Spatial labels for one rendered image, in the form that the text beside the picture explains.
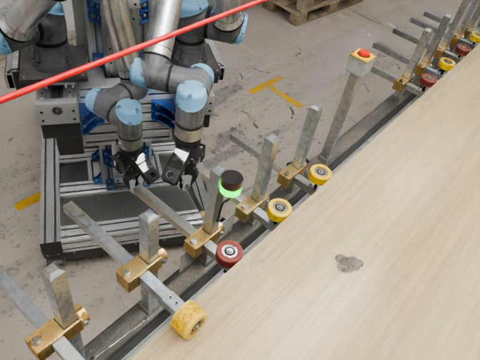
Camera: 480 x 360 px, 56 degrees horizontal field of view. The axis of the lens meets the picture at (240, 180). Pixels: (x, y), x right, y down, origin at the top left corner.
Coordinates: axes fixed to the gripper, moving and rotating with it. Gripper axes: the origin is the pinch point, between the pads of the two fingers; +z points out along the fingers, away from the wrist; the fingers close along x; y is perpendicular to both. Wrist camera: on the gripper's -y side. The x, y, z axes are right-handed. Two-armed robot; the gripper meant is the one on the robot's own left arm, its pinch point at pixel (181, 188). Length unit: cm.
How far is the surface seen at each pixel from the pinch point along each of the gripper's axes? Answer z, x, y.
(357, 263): 7, -56, 4
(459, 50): 11, -87, 176
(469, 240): 9, -91, 31
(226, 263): 8.7, -20.6, -12.6
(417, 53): 3, -62, 138
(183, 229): 13.0, -3.5, -4.2
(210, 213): 2.6, -10.9, -2.8
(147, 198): 12.9, 12.6, 2.0
